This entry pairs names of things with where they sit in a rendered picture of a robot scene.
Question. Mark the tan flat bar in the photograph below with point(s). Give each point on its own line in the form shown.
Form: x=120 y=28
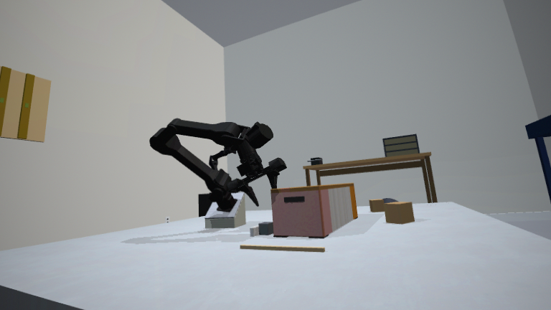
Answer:
x=267 y=247

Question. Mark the brown cube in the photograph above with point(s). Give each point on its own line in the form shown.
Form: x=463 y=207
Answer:
x=399 y=212

